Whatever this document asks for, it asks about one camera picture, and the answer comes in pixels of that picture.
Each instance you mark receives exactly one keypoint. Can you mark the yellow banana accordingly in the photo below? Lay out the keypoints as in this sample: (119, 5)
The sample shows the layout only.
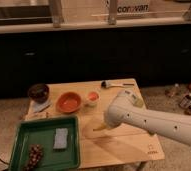
(102, 126)

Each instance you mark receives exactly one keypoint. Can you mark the dark brown bowl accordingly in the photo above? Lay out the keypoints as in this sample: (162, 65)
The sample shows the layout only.
(39, 93)

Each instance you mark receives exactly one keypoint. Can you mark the green cup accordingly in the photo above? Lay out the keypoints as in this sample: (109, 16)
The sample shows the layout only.
(138, 103)

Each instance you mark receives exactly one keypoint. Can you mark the grey blue sponge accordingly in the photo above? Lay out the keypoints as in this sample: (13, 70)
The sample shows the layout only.
(60, 141)

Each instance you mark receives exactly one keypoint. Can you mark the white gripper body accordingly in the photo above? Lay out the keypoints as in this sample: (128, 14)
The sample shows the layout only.
(110, 124)

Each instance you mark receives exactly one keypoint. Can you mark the white conovan sign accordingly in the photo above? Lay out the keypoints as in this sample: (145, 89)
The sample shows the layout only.
(133, 6)

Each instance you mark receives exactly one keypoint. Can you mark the green plastic tray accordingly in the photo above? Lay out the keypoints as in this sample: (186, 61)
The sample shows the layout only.
(42, 132)

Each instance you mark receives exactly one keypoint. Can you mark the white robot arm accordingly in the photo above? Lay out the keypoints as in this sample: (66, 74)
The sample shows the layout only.
(122, 109)

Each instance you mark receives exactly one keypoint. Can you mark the red orange bowl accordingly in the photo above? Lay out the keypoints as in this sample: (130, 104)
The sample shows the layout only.
(68, 102)

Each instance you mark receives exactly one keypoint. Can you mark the pale wooden utensil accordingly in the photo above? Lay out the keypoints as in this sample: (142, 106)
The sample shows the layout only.
(35, 116)

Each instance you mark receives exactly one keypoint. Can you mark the grey knife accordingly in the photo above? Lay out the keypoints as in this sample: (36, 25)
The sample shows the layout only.
(40, 107)

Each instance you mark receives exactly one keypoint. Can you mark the bunch of dark grapes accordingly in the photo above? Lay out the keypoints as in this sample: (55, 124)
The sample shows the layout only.
(35, 155)

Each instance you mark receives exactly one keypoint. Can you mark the white cup red inside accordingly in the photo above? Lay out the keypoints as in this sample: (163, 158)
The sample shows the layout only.
(92, 98)

